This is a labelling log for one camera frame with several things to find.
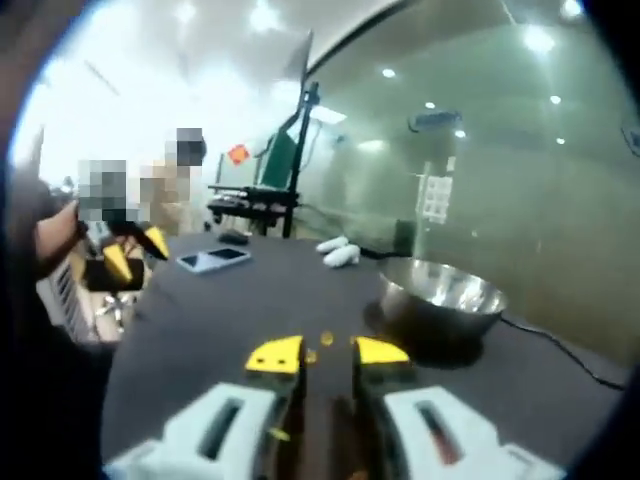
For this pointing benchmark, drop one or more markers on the yellow QQ candy piece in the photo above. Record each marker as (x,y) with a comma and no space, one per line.
(327,339)
(310,356)

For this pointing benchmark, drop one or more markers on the stainless steel bowl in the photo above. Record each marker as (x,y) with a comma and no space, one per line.
(440,305)

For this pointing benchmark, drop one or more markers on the black office chair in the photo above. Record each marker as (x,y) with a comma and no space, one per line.
(137,275)

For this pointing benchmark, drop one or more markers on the light blue smartphone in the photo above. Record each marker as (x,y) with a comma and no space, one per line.
(197,263)

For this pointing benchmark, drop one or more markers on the white slotted panel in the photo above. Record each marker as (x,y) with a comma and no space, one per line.
(65,300)

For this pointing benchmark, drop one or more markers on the dark smartphone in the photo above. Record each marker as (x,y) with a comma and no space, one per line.
(229,255)

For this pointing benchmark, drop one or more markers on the small black pouch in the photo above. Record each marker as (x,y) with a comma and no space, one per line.
(233,238)

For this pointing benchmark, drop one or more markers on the person's black shirt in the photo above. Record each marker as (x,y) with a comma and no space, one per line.
(30,215)

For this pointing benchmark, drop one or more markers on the orange red sign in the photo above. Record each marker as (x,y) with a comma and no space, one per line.
(238,154)

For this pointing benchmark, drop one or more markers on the dark grey table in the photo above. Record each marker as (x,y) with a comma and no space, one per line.
(280,300)

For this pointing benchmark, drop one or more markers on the green board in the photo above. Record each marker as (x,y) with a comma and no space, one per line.
(277,165)

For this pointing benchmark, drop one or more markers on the black tripod stand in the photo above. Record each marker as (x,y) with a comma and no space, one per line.
(295,200)

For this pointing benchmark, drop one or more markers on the white rounded object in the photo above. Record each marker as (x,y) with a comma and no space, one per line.
(332,245)
(342,257)

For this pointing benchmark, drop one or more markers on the white paper sheets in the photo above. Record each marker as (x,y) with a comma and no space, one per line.
(437,197)

